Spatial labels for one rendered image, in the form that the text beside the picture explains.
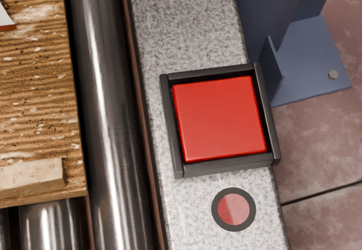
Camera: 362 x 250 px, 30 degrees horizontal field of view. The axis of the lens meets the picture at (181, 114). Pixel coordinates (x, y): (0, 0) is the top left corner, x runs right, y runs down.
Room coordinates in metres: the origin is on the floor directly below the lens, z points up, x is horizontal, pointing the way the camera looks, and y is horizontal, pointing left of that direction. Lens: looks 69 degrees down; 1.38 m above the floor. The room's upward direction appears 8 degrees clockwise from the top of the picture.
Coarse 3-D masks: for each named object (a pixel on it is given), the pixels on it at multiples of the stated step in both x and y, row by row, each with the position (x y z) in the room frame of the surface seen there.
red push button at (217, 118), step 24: (192, 96) 0.19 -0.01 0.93; (216, 96) 0.19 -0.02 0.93; (240, 96) 0.20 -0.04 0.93; (192, 120) 0.17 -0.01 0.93; (216, 120) 0.17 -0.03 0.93; (240, 120) 0.18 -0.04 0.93; (192, 144) 0.15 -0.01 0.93; (216, 144) 0.16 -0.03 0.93; (240, 144) 0.16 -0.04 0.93; (264, 144) 0.16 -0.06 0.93
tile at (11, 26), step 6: (0, 0) 0.24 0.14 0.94; (0, 6) 0.23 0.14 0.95; (0, 12) 0.23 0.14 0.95; (0, 18) 0.22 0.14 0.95; (6, 18) 0.22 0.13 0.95; (0, 24) 0.22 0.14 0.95; (6, 24) 0.22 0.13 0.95; (12, 24) 0.22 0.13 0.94; (0, 30) 0.22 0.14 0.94; (6, 30) 0.22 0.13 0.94
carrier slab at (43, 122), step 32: (32, 0) 0.25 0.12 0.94; (64, 0) 0.25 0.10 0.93; (0, 32) 0.22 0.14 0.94; (32, 32) 0.22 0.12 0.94; (64, 32) 0.22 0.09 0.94; (0, 64) 0.19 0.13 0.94; (32, 64) 0.20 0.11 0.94; (64, 64) 0.20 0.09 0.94; (0, 96) 0.17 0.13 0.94; (32, 96) 0.17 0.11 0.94; (64, 96) 0.17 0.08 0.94; (0, 128) 0.14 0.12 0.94; (32, 128) 0.15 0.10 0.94; (64, 128) 0.15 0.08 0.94; (0, 160) 0.12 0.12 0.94; (32, 160) 0.12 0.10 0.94; (64, 160) 0.13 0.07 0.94; (64, 192) 0.11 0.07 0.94
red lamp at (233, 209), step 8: (224, 200) 0.12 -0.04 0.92; (232, 200) 0.12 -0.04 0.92; (240, 200) 0.12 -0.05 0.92; (224, 208) 0.12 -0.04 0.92; (232, 208) 0.12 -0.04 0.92; (240, 208) 0.12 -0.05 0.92; (248, 208) 0.12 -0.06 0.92; (224, 216) 0.11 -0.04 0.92; (232, 216) 0.11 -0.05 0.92; (240, 216) 0.11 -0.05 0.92; (232, 224) 0.10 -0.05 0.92
